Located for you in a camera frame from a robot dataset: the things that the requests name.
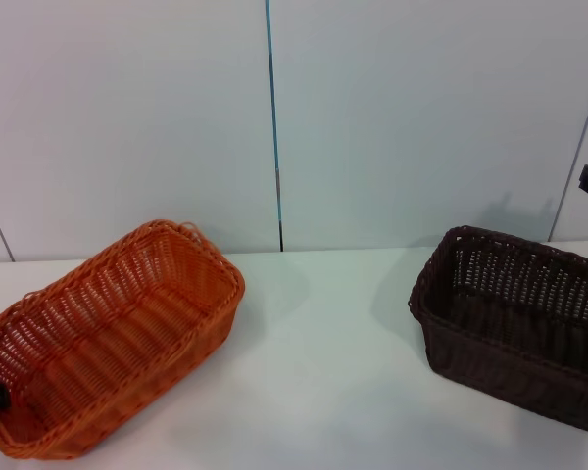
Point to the orange woven plastic basket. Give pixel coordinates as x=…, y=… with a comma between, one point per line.
x=117, y=343

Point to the dark brown woven basket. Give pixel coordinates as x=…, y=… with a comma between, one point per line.
x=495, y=362

